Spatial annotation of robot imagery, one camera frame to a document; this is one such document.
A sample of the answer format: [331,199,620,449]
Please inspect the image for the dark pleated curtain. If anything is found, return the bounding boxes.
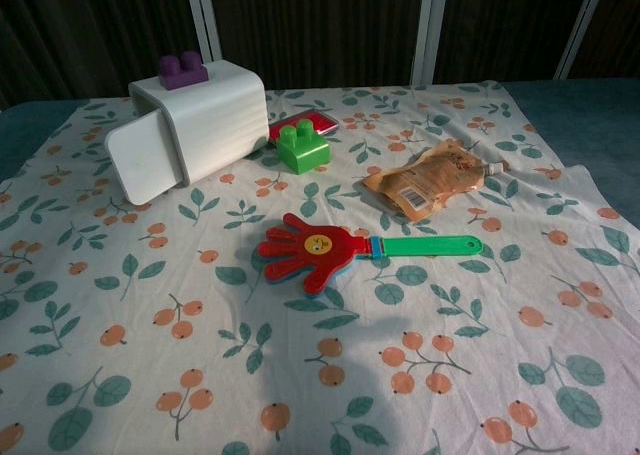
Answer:
[0,0,640,111]

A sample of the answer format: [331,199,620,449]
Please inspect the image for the white sliding drawer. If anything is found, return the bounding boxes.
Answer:
[103,113,189,206]

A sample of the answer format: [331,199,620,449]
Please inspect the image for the red flat tin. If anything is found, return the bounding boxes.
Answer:
[268,106,340,149]

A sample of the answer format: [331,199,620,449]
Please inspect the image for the brown spouted food pouch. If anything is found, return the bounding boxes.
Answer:
[360,138,511,222]

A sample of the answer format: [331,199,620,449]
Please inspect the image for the white box sleeve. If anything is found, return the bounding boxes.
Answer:
[128,60,271,186]

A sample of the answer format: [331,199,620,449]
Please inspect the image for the floral print tablecloth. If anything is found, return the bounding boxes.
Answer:
[0,79,640,455]

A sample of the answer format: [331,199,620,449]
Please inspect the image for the purple toy building block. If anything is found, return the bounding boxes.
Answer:
[159,49,210,92]

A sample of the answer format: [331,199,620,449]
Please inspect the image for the white frame post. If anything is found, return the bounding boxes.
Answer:
[183,0,224,61]
[552,0,612,80]
[410,0,451,87]

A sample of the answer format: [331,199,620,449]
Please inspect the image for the green toy building block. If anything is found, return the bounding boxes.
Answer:
[276,118,331,174]

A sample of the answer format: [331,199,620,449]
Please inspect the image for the red hand clapper toy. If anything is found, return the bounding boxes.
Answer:
[257,212,485,299]

